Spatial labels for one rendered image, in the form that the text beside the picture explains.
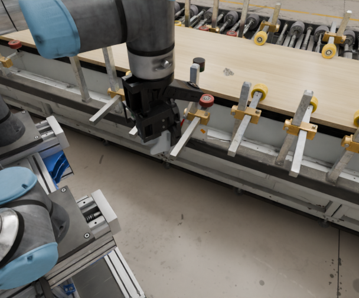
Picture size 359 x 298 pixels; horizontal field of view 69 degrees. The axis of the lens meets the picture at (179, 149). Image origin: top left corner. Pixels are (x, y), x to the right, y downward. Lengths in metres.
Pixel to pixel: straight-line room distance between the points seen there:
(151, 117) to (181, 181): 1.73
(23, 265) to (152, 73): 0.42
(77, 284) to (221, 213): 1.05
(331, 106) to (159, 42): 1.30
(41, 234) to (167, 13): 0.48
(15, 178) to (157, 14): 0.49
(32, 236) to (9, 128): 0.63
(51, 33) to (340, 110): 1.44
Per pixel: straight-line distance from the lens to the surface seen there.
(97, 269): 1.69
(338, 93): 1.73
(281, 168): 1.45
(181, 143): 1.25
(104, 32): 0.37
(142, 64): 0.42
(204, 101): 1.43
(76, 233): 0.84
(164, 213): 2.01
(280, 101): 1.52
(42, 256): 0.60
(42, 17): 0.36
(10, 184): 0.69
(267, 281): 1.90
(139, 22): 0.38
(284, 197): 2.02
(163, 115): 0.47
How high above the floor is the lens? 1.74
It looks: 46 degrees down
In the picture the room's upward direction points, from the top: straight up
